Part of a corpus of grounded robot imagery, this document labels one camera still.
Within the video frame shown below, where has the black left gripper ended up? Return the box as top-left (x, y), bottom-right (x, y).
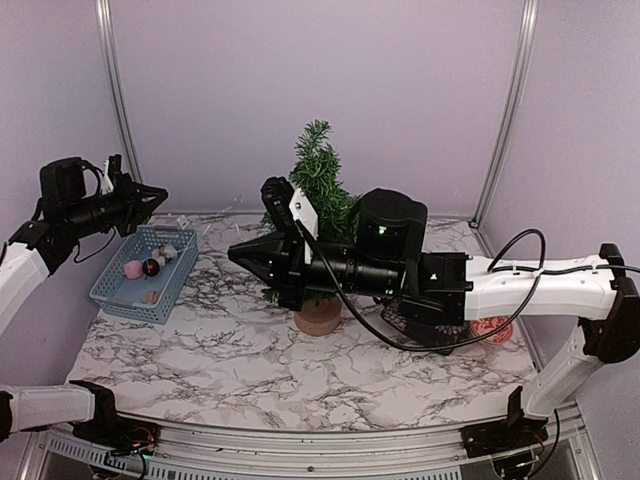
top-left (64, 172), bottom-right (167, 238)

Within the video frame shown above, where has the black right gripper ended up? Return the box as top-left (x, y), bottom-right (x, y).
top-left (227, 229), bottom-right (402, 313)

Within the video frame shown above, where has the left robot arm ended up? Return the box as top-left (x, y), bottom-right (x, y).
top-left (1, 155), bottom-right (168, 447)

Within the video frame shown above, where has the white fluffy pompom ornament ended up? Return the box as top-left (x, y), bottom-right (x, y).
top-left (151, 244), bottom-right (180, 267)

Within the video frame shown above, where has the pink pompom ornament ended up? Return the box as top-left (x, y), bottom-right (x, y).
top-left (123, 260), bottom-right (144, 280)

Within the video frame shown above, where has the dark red ball ornament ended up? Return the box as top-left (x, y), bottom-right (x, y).
top-left (142, 258), bottom-right (161, 277)

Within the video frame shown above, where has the light blue plastic basket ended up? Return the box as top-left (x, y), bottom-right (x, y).
top-left (90, 225), bottom-right (198, 325)

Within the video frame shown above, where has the beige burlap bow ornament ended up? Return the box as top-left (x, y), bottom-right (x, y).
top-left (142, 290), bottom-right (162, 305)

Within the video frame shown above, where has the black floral rectangular plate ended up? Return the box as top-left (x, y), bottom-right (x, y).
top-left (380, 305), bottom-right (471, 347)

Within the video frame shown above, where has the red white patterned bowl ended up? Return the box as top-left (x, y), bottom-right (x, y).
top-left (470, 317), bottom-right (514, 345)

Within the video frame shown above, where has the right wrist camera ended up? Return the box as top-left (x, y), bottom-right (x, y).
top-left (261, 177), bottom-right (319, 239)

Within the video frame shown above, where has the left aluminium frame post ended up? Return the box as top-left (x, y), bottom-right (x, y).
top-left (95, 0), bottom-right (143, 183)

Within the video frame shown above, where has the aluminium frame post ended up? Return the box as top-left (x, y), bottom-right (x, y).
top-left (471, 0), bottom-right (540, 229)
top-left (95, 0), bottom-right (143, 183)

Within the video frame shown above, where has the aluminium front rail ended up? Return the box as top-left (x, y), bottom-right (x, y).
top-left (17, 403), bottom-right (602, 479)

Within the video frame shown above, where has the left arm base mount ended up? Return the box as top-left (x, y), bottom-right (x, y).
top-left (72, 416), bottom-right (160, 456)

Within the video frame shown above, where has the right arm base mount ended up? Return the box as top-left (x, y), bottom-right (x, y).
top-left (460, 419), bottom-right (548, 458)

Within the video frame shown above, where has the right aluminium frame post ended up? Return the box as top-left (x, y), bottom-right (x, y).
top-left (471, 0), bottom-right (540, 229)

